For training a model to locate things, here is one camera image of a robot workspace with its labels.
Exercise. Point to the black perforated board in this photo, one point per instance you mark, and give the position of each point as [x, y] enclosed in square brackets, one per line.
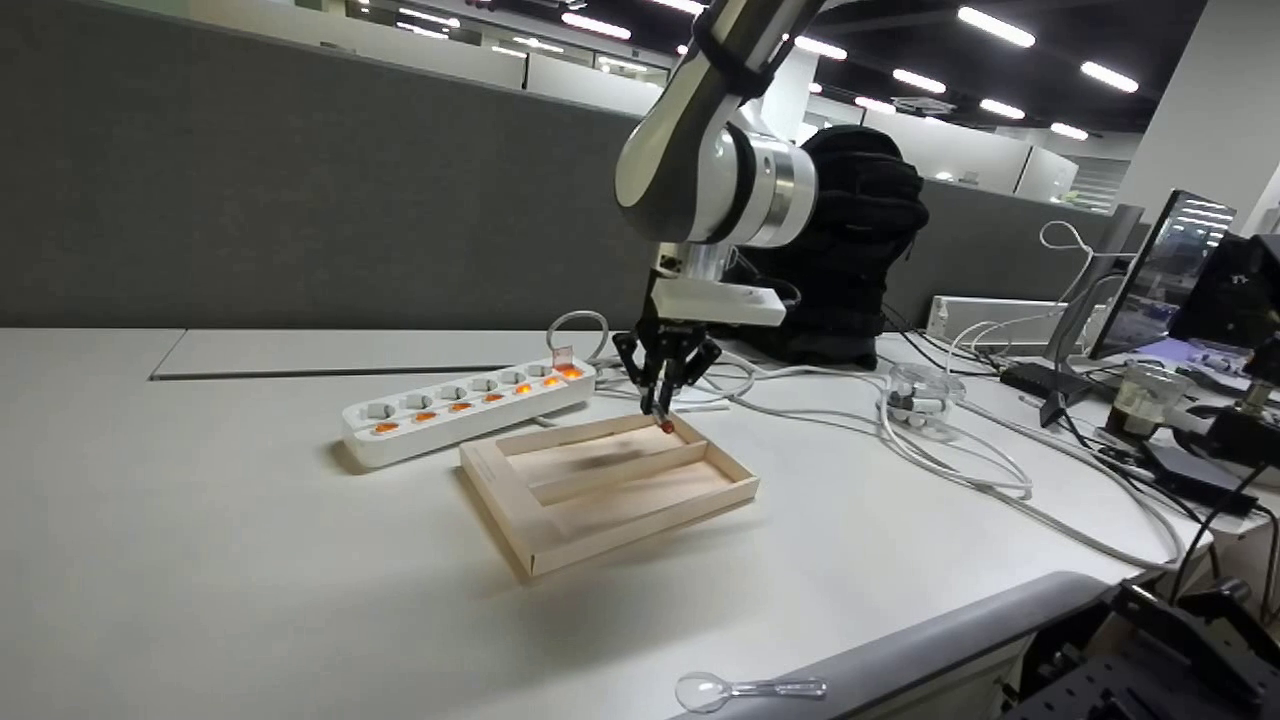
[1147, 666]

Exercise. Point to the black backpack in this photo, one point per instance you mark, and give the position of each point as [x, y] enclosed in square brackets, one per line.
[852, 225]

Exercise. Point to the computer monitor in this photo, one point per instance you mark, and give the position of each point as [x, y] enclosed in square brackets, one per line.
[1162, 274]

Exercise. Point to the gray partition panel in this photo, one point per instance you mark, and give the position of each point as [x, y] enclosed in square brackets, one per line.
[344, 201]

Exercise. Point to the long ceiling light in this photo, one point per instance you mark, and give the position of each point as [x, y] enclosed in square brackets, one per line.
[1109, 78]
[992, 27]
[597, 27]

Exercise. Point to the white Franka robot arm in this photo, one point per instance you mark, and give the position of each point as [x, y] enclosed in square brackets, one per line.
[713, 163]

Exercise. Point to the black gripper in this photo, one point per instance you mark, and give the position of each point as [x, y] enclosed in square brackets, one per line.
[664, 346]

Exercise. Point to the clear plastic spoon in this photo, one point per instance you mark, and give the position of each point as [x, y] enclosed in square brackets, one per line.
[726, 689]

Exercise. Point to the white rectangular box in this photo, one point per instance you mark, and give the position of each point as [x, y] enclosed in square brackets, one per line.
[992, 321]

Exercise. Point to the clear plastic tape dispenser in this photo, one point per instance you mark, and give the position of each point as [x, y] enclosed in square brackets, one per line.
[922, 393]

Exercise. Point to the white power strip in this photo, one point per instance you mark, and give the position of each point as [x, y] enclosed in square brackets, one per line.
[462, 409]

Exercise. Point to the light wooden frame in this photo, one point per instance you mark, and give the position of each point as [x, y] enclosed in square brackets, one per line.
[606, 490]

